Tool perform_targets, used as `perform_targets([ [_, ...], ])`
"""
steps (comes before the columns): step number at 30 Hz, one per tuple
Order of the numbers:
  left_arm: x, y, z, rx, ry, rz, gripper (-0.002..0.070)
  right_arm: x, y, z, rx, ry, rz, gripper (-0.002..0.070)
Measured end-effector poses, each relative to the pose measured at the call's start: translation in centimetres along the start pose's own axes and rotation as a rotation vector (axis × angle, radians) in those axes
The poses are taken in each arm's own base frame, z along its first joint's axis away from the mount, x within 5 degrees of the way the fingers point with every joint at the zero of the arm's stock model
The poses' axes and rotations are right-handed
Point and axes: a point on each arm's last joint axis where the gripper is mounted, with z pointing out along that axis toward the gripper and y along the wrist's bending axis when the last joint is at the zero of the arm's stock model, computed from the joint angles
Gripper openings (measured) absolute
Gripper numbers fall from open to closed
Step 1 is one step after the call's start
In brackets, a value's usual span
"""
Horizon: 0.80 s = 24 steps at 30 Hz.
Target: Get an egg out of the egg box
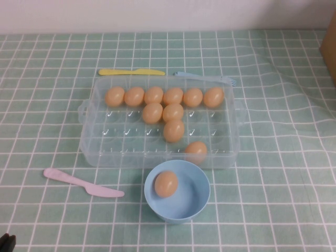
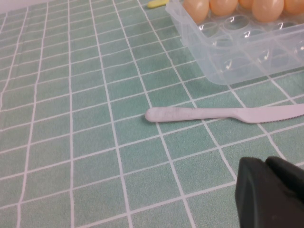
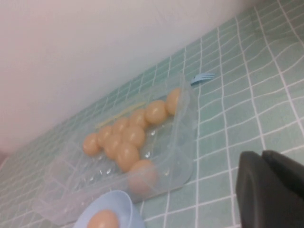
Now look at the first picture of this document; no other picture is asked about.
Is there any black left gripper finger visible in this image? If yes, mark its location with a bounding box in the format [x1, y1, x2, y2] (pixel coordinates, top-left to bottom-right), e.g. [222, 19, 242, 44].
[7, 235, 17, 252]
[0, 233, 10, 252]

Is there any tan plastic egg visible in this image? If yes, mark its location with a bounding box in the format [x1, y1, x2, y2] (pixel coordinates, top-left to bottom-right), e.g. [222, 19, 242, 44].
[123, 86, 145, 107]
[162, 103, 185, 123]
[203, 87, 225, 108]
[162, 87, 184, 106]
[154, 171, 179, 197]
[184, 141, 208, 166]
[183, 87, 204, 108]
[142, 102, 164, 124]
[104, 86, 125, 107]
[143, 86, 164, 105]
[163, 119, 185, 143]

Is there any clear plastic egg box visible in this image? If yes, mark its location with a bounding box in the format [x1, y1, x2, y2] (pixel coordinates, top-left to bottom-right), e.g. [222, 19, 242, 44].
[78, 75, 247, 169]

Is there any brown cardboard box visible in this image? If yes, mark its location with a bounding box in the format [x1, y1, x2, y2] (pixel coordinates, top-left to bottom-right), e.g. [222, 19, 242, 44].
[319, 19, 336, 87]

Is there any pink plastic knife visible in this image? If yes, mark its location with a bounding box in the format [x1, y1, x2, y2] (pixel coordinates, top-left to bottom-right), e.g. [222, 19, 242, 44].
[43, 168, 125, 198]

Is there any light blue plastic bowl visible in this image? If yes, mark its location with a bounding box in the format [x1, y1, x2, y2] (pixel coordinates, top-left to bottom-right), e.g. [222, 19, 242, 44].
[144, 160, 212, 225]

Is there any yellow plastic knife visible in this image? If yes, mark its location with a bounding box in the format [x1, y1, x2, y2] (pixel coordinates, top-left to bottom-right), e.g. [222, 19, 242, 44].
[98, 68, 166, 76]

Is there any light blue plastic fork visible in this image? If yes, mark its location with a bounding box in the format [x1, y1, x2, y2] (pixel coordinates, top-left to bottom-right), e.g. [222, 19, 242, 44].
[173, 71, 237, 86]

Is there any green checkered tablecloth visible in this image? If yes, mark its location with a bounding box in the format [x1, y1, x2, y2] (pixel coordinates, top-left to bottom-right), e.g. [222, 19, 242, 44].
[0, 28, 336, 252]

